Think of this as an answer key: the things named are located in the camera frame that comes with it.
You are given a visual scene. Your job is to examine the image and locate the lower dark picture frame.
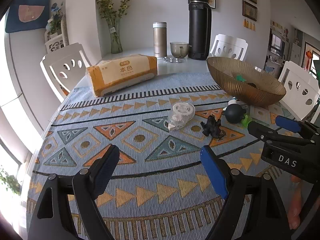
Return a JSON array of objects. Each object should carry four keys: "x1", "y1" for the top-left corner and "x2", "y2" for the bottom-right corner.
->
[{"x1": 242, "y1": 0, "x2": 258, "y2": 22}]

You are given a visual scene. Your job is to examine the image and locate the clear correction tape dispenser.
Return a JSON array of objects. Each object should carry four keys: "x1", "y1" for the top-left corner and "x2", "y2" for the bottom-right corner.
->
[{"x1": 168, "y1": 102, "x2": 195, "y2": 131}]

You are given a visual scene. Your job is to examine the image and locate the white chair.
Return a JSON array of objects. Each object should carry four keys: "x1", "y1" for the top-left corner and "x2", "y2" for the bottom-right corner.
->
[
  {"x1": 278, "y1": 61, "x2": 319, "y2": 120},
  {"x1": 210, "y1": 34, "x2": 248, "y2": 61},
  {"x1": 40, "y1": 43, "x2": 90, "y2": 102}
]

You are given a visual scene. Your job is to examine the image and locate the teal green plastic toy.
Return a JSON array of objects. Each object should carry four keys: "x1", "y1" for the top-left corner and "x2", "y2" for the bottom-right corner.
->
[{"x1": 235, "y1": 75, "x2": 246, "y2": 83}]

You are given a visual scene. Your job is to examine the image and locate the white carved shelf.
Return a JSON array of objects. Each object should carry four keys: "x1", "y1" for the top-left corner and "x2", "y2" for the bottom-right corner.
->
[{"x1": 44, "y1": 16, "x2": 69, "y2": 54}]

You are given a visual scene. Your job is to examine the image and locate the yellow hanging ornaments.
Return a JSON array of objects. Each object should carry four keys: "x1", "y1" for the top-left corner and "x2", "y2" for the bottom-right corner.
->
[{"x1": 243, "y1": 19, "x2": 255, "y2": 31}]

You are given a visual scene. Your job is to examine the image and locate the blue wall cushion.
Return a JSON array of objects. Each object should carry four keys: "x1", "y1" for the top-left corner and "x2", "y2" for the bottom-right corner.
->
[{"x1": 5, "y1": 0, "x2": 50, "y2": 33}]

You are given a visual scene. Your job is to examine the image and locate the glass ashtray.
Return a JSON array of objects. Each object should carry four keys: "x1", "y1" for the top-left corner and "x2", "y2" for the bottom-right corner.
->
[{"x1": 164, "y1": 57, "x2": 183, "y2": 63}]

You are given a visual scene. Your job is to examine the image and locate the patterned woven table mat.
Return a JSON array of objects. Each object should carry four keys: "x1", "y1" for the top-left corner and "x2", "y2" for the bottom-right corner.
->
[{"x1": 27, "y1": 73, "x2": 297, "y2": 239}]

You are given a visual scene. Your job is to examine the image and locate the small glass cup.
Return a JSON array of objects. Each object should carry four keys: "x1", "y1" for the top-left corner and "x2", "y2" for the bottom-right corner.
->
[{"x1": 170, "y1": 42, "x2": 190, "y2": 59}]

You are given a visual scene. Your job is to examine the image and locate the white chair far centre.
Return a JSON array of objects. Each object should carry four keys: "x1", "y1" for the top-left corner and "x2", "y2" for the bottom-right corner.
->
[{"x1": 210, "y1": 34, "x2": 248, "y2": 61}]

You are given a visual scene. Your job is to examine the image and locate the amber ribbed glass bowl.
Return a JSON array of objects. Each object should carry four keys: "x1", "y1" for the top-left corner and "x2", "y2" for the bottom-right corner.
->
[{"x1": 207, "y1": 57, "x2": 286, "y2": 107}]

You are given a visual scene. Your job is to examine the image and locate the light green plastic toy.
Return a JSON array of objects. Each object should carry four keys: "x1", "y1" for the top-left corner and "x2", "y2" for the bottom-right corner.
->
[{"x1": 240, "y1": 114, "x2": 271, "y2": 131}]

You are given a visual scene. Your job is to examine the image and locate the white chair far left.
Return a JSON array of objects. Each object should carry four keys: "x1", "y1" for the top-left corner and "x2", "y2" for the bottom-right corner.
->
[{"x1": 40, "y1": 43, "x2": 90, "y2": 102}]

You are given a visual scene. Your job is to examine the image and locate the silver thermos bottle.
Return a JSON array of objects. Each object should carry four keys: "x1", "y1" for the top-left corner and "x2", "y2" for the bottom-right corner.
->
[{"x1": 153, "y1": 22, "x2": 167, "y2": 58}]

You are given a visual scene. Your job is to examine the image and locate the white chair right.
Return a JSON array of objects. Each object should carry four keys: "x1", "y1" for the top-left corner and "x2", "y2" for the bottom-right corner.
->
[{"x1": 278, "y1": 61, "x2": 319, "y2": 120}]

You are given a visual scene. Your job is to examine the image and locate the black thermos flask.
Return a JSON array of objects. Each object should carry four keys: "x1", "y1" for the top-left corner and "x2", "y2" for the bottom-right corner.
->
[{"x1": 188, "y1": 0, "x2": 212, "y2": 60}]

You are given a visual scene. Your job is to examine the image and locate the black toy figure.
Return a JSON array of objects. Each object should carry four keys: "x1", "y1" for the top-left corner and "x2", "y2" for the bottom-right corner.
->
[{"x1": 200, "y1": 115, "x2": 226, "y2": 139}]

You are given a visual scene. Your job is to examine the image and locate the orange tissue pack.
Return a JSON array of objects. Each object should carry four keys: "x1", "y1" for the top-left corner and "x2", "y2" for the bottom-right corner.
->
[{"x1": 86, "y1": 54, "x2": 158, "y2": 97}]

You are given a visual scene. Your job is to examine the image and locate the glass vase with flowers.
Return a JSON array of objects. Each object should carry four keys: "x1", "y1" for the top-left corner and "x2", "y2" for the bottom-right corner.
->
[{"x1": 95, "y1": 0, "x2": 132, "y2": 54}]

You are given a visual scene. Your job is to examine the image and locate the black rubber air blower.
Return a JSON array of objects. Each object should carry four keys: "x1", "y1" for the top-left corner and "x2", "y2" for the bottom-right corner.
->
[{"x1": 222, "y1": 97, "x2": 246, "y2": 124}]

